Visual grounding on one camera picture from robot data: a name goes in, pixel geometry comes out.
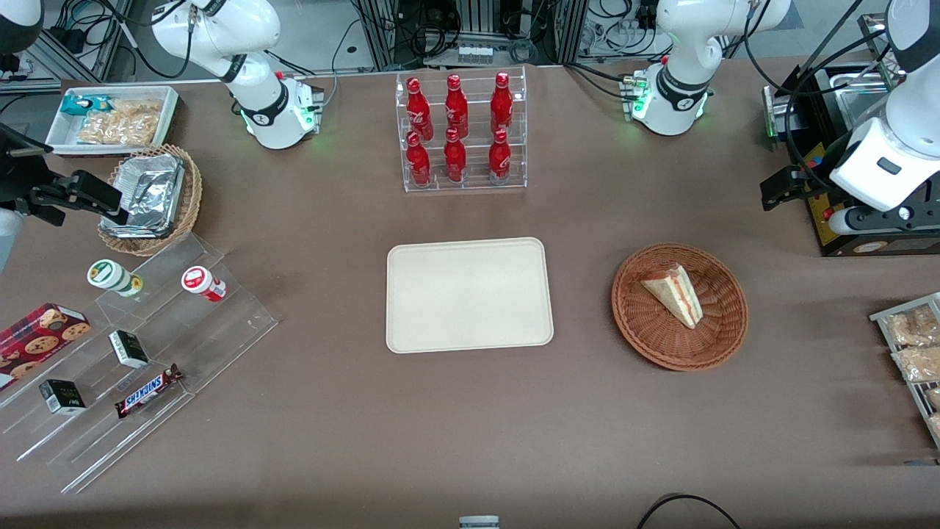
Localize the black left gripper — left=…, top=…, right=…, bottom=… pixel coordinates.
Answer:
left=760, top=167, right=831, bottom=212

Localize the triangular sandwich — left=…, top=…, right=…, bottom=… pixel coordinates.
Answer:
left=640, top=264, right=704, bottom=329

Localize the tan oval wicker basket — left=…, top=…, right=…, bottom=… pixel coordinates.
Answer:
left=98, top=144, right=203, bottom=256

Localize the brown round wicker basket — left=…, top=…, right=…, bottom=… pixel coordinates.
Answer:
left=611, top=242, right=750, bottom=372

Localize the beige plastic tray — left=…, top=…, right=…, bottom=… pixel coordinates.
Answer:
left=386, top=237, right=555, bottom=355

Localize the silver foil container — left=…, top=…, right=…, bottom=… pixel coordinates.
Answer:
left=101, top=153, right=186, bottom=240

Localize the green lid white bottle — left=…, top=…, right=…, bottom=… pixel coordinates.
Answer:
left=87, top=259, right=144, bottom=298

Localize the clear bag of crackers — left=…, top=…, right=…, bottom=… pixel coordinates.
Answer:
left=77, top=99, right=164, bottom=146

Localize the white rectangular bin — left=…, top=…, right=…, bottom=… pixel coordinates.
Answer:
left=44, top=85, right=181, bottom=156

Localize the red lid white bottle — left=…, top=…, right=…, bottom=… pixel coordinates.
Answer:
left=181, top=265, right=228, bottom=303

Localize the teal snack packet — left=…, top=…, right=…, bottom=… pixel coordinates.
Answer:
left=60, top=94, right=111, bottom=117

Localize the black yellow food warmer case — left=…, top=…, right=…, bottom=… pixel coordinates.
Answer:
left=762, top=62, right=940, bottom=258

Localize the steel food pan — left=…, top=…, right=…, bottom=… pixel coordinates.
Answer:
left=834, top=73, right=900, bottom=133

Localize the small black box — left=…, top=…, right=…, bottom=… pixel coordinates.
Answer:
left=38, top=378, right=87, bottom=416
left=108, top=330, right=150, bottom=370

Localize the red cookie box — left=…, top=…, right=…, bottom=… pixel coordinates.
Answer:
left=0, top=302, right=93, bottom=390

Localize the clear acrylic stepped stand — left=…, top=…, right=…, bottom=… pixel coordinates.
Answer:
left=0, top=231, right=280, bottom=494

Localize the Snickers chocolate bar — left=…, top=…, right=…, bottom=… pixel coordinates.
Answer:
left=115, top=364, right=184, bottom=420

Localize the red cola bottle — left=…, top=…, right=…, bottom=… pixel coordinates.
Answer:
left=490, top=71, right=514, bottom=137
left=406, top=131, right=432, bottom=187
left=444, top=128, right=468, bottom=184
left=444, top=73, right=469, bottom=139
left=406, top=76, right=434, bottom=142
left=488, top=129, right=512, bottom=185

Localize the clear acrylic bottle rack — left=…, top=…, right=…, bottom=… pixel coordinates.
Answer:
left=395, top=65, right=528, bottom=193

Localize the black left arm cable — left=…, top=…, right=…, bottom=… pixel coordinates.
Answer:
left=743, top=0, right=908, bottom=193

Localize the grey wire rack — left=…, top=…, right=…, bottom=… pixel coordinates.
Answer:
left=869, top=292, right=940, bottom=450

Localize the aluminium frame rack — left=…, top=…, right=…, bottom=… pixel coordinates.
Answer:
left=356, top=0, right=588, bottom=68

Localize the black floor cable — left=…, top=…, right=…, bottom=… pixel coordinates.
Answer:
left=635, top=494, right=742, bottom=529

